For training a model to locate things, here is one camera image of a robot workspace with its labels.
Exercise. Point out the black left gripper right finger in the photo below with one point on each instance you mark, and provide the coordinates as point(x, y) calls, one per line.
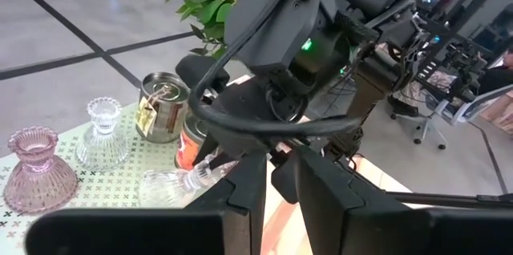
point(324, 195)

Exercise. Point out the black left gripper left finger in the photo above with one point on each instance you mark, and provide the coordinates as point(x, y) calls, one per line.
point(246, 191)

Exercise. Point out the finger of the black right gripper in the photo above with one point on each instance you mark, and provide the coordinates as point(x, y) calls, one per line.
point(200, 71)
point(210, 148)

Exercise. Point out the tin candle can orange label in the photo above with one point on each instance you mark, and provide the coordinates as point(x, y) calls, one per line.
point(187, 148)

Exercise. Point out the tin candle can cream label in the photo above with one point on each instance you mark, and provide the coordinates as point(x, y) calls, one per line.
point(160, 110)

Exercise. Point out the clear glass candle holder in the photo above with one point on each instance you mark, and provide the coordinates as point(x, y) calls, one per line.
point(103, 138)
point(168, 187)

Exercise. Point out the pink glass candle holder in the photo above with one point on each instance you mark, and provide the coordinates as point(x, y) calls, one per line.
point(40, 175)

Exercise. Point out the green perforated metal shelf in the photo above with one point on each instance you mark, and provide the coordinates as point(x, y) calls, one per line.
point(108, 189)

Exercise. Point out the grey office chair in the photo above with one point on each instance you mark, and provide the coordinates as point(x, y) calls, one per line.
point(429, 124)

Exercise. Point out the person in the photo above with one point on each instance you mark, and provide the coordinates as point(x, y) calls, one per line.
point(497, 76)

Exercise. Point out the black aluminium table frame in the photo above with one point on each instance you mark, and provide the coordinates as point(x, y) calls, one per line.
point(441, 199)

